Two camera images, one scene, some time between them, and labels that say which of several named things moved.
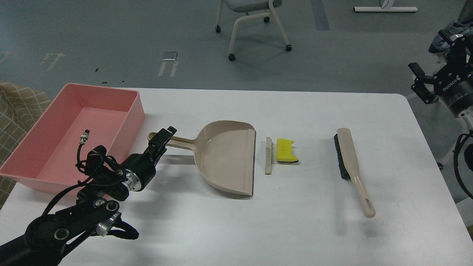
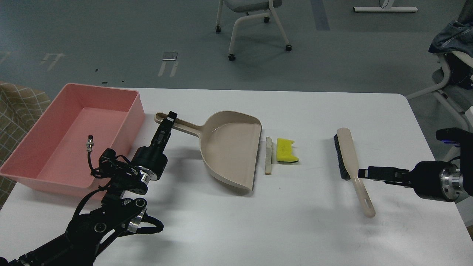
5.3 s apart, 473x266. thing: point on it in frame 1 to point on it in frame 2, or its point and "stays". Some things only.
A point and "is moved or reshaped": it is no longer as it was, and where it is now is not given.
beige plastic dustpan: (224, 153) is moved or reshaped
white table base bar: (380, 9) stays
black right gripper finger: (419, 87) to (392, 175)
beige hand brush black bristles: (349, 167) stays
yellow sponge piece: (284, 152) stays
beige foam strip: (268, 159) stays
